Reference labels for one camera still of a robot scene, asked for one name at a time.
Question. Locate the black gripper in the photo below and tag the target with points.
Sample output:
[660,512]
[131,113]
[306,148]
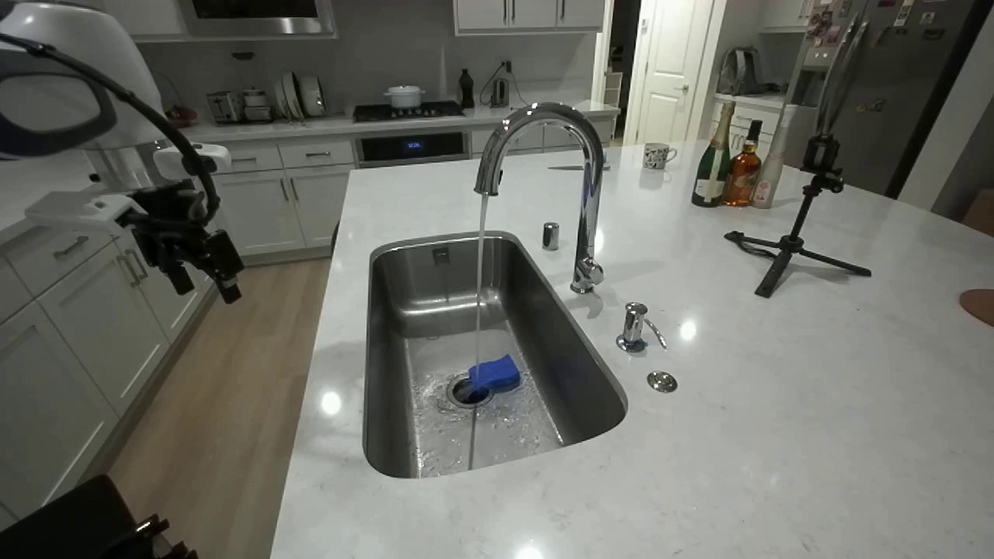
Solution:
[167,223]

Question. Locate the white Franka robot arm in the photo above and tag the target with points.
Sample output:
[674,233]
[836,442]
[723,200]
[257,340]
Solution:
[74,42]

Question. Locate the white base cabinet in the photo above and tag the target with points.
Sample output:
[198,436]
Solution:
[280,198]

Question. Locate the white drawer cabinet row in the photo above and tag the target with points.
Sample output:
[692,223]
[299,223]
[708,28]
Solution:
[74,329]

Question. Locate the small counter canister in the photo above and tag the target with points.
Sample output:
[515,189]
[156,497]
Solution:
[223,105]
[257,102]

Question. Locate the silver toaster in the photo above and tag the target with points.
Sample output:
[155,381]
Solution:
[295,95]

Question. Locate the stainless steel sink basin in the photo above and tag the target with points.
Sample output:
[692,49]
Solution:
[413,279]

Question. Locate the built-in oven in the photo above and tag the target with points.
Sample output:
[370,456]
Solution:
[410,148]

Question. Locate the range hood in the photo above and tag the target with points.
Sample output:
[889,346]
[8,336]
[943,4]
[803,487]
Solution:
[260,16]

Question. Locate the black gas cooktop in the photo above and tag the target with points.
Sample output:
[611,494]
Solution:
[407,111]

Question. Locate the white cooking pot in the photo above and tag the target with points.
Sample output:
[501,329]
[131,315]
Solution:
[406,98]

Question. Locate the water stream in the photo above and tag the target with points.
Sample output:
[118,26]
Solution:
[480,268]

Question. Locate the dark bottle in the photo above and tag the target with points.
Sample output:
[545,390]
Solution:
[468,88]

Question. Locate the metal kettle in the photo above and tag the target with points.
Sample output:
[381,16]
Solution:
[501,85]

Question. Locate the patterned mug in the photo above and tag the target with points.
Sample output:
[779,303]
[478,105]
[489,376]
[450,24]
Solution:
[657,157]

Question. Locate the round chrome counter cap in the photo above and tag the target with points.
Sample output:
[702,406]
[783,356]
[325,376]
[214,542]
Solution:
[663,381]

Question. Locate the white panel door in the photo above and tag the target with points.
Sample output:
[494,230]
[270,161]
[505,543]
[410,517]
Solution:
[669,66]

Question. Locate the green champagne bottle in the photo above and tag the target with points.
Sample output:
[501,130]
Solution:
[714,164]

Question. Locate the amber liquor bottle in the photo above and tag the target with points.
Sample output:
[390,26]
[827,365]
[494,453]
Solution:
[745,172]

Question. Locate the clear bottle with label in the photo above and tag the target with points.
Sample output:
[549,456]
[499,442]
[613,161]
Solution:
[775,172]

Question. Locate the brown round coaster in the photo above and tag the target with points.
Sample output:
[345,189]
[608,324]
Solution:
[981,306]

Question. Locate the white wall cabinet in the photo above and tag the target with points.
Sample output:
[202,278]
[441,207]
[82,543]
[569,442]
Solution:
[530,14]

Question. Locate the black camera tripod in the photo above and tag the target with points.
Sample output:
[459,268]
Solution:
[796,243]

